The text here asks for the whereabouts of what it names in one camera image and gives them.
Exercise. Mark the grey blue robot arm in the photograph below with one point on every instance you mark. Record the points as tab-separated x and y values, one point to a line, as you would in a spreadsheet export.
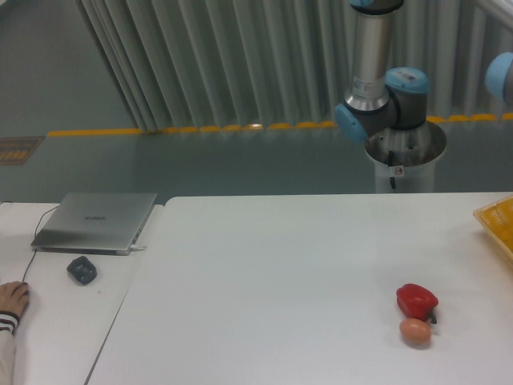
379	97

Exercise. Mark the striped sleeve forearm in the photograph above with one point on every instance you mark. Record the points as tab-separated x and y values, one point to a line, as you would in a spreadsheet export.
9	324

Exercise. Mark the black small gadget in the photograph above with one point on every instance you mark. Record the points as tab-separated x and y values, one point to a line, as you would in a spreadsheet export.
82	270

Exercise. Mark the person's hand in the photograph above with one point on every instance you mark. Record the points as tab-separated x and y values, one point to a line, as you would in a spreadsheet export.
11	300

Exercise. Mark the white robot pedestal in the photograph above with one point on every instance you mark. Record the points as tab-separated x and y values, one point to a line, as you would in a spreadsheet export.
405	160

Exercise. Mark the silver closed laptop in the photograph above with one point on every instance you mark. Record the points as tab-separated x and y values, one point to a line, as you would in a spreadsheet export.
96	223

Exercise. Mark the brown egg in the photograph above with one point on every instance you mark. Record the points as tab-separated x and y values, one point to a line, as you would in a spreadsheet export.
415	331

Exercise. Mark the red bell pepper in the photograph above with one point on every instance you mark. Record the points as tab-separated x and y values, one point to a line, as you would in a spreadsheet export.
417	302

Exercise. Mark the yellow plastic basket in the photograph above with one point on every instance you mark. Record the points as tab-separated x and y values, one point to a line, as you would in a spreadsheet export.
496	219

